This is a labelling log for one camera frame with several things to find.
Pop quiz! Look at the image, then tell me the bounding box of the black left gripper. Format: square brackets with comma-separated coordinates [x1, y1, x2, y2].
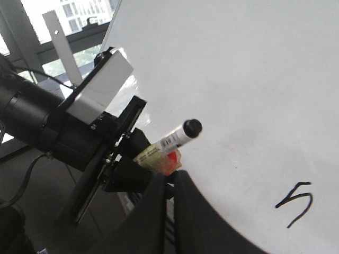
[56, 96, 154, 228]

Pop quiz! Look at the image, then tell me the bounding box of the black cable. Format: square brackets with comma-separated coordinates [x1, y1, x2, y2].
[0, 152, 53, 210]

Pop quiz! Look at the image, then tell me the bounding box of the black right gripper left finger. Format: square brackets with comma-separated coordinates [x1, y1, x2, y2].
[87, 173, 166, 253]

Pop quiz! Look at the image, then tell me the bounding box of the white whiteboard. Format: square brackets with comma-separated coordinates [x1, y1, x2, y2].
[103, 1, 338, 253]

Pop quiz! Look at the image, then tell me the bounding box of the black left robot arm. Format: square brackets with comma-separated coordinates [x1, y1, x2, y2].
[1, 50, 153, 227]

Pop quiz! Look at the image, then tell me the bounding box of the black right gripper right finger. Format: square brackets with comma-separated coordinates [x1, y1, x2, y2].
[174, 170, 265, 253]

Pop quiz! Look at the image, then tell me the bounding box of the white whiteboard marker with tape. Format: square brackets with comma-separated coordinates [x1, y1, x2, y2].
[133, 119, 202, 176]

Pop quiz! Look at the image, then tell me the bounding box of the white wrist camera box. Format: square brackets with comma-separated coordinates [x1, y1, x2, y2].
[67, 50, 133, 125]

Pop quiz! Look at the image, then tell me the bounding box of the grey metal table frame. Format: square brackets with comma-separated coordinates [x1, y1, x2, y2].
[42, 11, 82, 86]

